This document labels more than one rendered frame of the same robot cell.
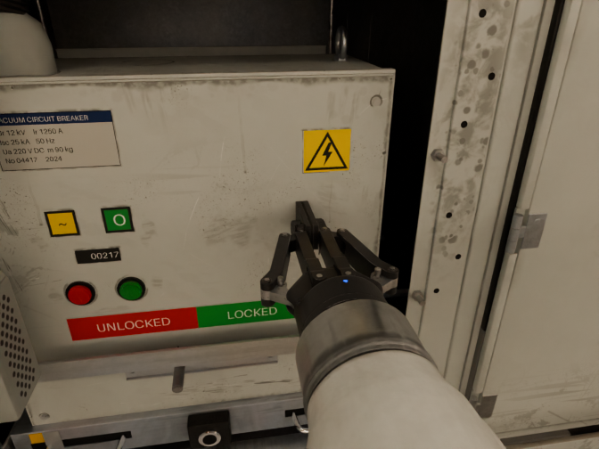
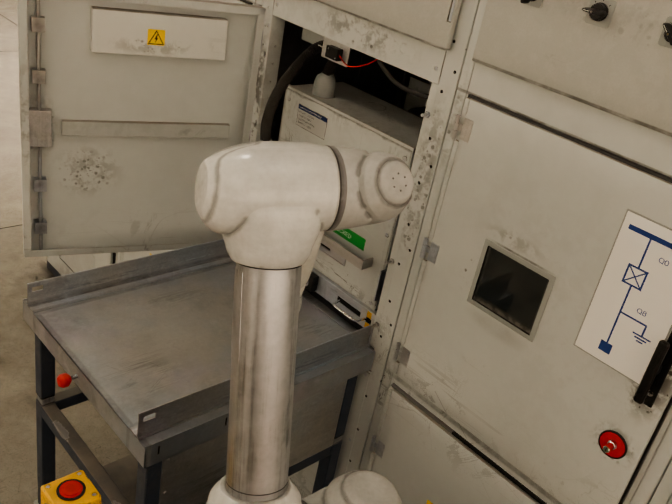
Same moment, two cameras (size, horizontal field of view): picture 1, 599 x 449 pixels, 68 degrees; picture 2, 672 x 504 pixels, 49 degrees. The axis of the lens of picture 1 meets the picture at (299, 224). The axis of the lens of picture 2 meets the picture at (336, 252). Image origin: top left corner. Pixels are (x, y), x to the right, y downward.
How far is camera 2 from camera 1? 1.58 m
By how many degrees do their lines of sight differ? 46
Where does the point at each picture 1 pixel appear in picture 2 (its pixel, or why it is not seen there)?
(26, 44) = (322, 86)
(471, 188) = (418, 216)
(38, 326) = not seen: hidden behind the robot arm
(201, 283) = not seen: hidden behind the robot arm
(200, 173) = not seen: hidden behind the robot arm
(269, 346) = (334, 246)
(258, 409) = (328, 285)
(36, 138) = (307, 118)
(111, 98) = (329, 114)
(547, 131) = (441, 202)
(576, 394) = (450, 390)
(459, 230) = (411, 235)
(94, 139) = (320, 126)
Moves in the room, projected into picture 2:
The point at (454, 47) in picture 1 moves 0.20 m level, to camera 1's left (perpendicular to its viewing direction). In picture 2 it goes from (420, 147) to (371, 117)
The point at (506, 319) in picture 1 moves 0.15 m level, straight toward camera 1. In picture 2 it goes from (418, 300) to (357, 292)
